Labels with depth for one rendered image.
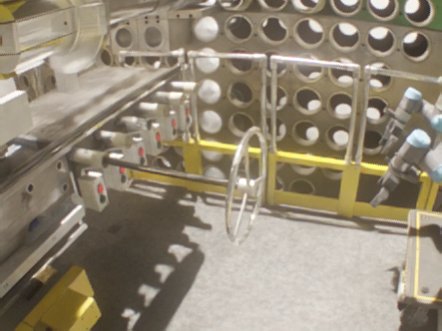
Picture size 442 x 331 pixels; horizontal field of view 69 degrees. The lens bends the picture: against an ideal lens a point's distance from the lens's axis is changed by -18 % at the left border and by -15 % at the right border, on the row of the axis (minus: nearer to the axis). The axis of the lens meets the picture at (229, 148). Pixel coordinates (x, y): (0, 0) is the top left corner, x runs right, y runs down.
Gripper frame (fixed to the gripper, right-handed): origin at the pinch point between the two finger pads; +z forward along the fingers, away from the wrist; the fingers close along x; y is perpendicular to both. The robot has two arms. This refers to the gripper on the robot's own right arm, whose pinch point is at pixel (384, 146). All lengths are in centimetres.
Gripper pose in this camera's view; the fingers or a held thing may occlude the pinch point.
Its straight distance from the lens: 184.3
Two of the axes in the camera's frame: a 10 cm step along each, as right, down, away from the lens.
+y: 8.8, 4.7, -1.0
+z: -3.9, 8.2, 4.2
